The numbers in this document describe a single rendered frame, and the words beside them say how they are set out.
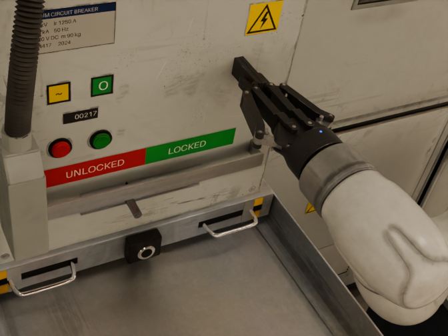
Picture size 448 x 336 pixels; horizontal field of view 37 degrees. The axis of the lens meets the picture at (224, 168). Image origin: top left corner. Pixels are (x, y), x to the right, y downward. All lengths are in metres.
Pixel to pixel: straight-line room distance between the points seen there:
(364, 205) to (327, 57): 0.73
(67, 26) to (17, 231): 0.27
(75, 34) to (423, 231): 0.48
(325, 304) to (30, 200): 0.58
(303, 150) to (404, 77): 0.86
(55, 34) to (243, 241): 0.59
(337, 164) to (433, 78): 0.97
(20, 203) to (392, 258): 0.45
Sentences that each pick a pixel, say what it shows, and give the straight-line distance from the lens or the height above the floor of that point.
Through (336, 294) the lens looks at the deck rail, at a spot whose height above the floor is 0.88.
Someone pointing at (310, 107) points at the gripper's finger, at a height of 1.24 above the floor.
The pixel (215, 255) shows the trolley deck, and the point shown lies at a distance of 1.24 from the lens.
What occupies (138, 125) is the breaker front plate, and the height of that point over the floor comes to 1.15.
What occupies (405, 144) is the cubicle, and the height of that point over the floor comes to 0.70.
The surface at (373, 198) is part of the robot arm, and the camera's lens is 0.77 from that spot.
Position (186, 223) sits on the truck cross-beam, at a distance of 1.19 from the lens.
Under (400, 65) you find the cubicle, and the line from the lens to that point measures 1.64.
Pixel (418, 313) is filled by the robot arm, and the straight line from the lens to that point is 0.93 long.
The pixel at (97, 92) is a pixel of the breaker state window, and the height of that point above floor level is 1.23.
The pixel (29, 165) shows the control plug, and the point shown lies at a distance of 0.84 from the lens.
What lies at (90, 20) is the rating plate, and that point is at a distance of 0.87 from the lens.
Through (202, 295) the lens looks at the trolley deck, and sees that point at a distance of 1.18.
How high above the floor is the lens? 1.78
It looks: 42 degrees down
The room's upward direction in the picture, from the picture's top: 11 degrees clockwise
